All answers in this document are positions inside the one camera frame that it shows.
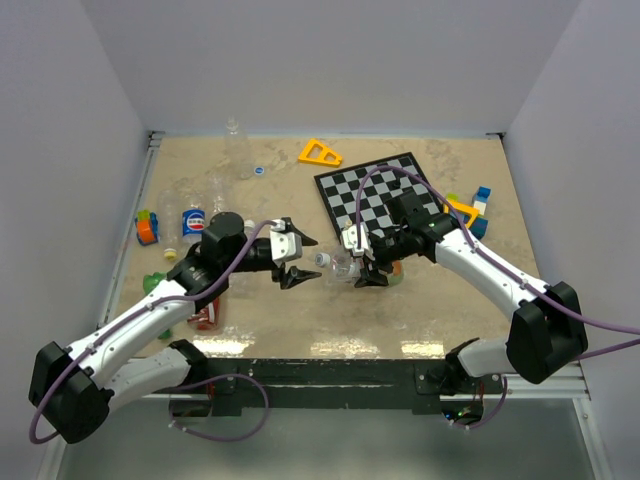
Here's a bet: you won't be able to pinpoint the grapefruit tea bottle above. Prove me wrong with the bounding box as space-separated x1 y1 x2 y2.
313 244 404 289

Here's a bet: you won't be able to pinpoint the white tea bottle cap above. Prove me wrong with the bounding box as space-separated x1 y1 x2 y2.
314 253 331 268

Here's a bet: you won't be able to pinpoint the clear Pocari bottle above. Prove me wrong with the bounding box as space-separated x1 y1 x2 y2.
224 116 254 180

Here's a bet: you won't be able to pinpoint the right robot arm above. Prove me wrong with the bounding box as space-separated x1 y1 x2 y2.
348 192 588 393

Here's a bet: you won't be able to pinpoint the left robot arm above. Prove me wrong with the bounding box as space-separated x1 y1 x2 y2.
28 212 317 444

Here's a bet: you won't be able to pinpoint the clear slim bottle white cap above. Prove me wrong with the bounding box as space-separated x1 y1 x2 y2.
227 219 257 296

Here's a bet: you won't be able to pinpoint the red label tea bottle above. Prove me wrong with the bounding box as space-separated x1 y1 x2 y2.
187 298 220 332

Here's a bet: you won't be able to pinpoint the Pepsi label bottle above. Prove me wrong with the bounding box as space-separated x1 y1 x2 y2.
181 190 205 245

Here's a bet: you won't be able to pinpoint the clear bottle yellow cap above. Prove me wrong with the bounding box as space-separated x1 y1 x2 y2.
156 189 182 262

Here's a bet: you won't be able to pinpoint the green plastic bottle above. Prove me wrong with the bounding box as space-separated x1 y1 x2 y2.
142 272 173 341

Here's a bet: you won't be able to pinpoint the chessboard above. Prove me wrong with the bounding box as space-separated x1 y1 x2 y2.
314 152 442 237

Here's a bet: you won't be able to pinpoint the yellow triangle toy far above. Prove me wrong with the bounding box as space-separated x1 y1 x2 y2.
298 138 343 168

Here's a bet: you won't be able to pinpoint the yellow triangle toy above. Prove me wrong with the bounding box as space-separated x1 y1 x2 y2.
298 138 343 168
443 200 480 227

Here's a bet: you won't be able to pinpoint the yellow triangle toy right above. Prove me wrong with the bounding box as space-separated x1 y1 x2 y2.
443 200 480 227

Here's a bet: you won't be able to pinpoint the blue toy blocks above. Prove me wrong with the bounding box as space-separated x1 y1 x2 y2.
446 186 491 240

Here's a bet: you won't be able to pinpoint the colourful toy car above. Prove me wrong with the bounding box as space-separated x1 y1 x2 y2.
134 209 158 246

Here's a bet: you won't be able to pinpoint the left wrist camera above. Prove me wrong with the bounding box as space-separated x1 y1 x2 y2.
269 230 303 265

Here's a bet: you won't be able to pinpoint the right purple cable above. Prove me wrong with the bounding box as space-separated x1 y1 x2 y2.
355 166 640 361

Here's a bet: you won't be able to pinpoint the purple cable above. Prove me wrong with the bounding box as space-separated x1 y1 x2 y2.
168 370 274 443
355 166 640 361
28 219 281 445

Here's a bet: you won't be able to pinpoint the black table front rail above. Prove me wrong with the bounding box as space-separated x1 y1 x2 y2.
184 358 502 416

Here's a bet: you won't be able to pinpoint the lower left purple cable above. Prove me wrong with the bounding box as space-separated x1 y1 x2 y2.
168 370 274 443

